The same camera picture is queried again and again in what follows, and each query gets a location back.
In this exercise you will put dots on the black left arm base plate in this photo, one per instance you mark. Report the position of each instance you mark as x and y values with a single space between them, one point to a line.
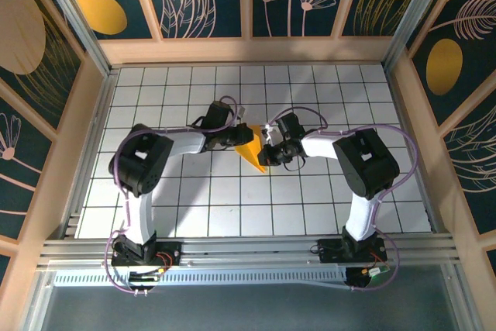
170 253

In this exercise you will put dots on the aluminium frame rail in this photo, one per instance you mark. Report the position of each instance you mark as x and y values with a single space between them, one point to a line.
252 253

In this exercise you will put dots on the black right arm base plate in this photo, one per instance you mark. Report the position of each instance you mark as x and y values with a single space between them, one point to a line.
329 251

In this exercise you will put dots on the aluminium corner post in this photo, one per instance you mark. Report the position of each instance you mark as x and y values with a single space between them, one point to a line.
75 17
417 17

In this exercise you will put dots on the aluminium side rail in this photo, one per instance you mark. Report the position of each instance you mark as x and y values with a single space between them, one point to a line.
404 114
90 152

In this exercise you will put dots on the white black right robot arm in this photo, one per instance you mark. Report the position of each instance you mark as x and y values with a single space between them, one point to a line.
368 164

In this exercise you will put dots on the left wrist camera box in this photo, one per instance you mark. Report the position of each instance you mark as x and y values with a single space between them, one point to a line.
241 112

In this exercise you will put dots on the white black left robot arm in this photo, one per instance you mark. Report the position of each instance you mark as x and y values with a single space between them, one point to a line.
139 164

